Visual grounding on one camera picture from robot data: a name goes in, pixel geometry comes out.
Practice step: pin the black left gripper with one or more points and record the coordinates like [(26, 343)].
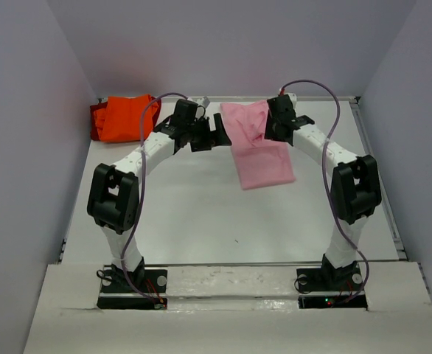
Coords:
[(220, 138)]

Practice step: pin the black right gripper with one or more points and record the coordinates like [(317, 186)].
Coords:
[(270, 133)]

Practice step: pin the pink t shirt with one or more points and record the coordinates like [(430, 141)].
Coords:
[(259, 162)]

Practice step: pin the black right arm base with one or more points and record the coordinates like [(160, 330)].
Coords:
[(318, 289)]

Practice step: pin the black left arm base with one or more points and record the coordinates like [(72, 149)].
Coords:
[(116, 294)]

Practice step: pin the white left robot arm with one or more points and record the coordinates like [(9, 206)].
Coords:
[(117, 191)]

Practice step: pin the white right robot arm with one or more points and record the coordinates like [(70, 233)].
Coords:
[(353, 190)]

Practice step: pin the orange folded t shirt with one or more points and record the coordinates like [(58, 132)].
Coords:
[(124, 118)]

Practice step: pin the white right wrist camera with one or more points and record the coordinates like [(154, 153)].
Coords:
[(293, 98)]

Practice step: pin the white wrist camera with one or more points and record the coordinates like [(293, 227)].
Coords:
[(293, 98), (201, 101)]

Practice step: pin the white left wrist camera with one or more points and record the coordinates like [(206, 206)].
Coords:
[(201, 101)]

